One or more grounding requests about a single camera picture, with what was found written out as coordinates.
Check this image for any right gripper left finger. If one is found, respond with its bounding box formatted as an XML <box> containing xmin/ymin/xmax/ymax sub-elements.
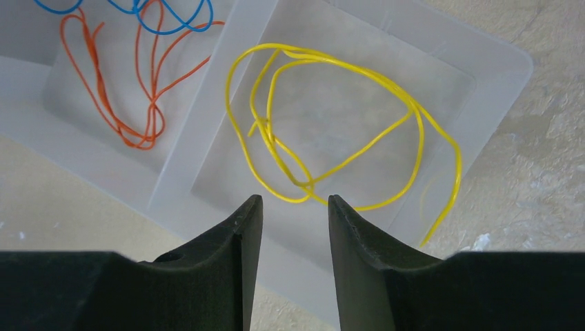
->
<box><xmin>1</xmin><ymin>194</ymin><xmax>263</xmax><ymax>330</ymax></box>

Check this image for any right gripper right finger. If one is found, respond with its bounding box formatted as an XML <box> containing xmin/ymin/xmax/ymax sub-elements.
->
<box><xmin>328</xmin><ymin>195</ymin><xmax>584</xmax><ymax>330</ymax></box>

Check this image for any clear plastic divided tray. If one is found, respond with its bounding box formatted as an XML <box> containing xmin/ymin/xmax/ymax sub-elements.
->
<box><xmin>1</xmin><ymin>1</ymin><xmax>533</xmax><ymax>329</ymax></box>

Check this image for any orange cable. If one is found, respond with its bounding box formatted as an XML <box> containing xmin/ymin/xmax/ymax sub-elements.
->
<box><xmin>59</xmin><ymin>0</ymin><xmax>226</xmax><ymax>151</ymax></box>

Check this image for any blue cable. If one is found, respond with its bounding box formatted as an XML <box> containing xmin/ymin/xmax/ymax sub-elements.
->
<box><xmin>34</xmin><ymin>0</ymin><xmax>215</xmax><ymax>36</ymax></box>

